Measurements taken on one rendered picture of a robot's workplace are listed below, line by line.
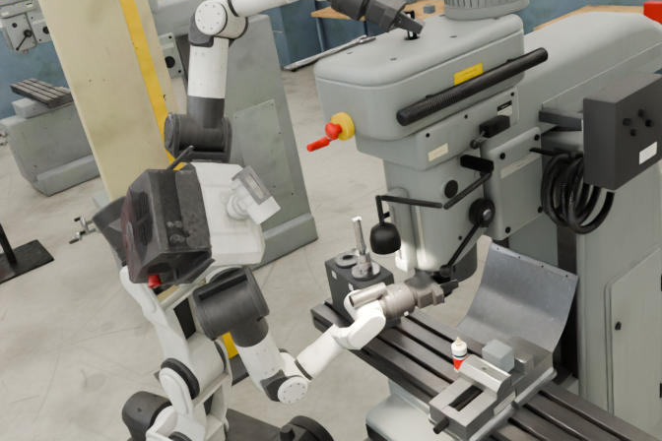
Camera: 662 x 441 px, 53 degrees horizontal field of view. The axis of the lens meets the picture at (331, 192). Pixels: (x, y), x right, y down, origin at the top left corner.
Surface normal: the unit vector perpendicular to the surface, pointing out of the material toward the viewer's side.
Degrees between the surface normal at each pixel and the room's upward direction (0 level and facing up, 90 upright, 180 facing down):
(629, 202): 89
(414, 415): 0
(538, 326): 45
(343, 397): 0
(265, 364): 97
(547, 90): 90
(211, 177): 58
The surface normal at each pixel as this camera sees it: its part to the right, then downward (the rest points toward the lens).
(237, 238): 0.60, -0.39
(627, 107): 0.60, 0.25
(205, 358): 0.78, -0.04
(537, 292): -0.77, -0.07
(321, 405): -0.18, -0.89
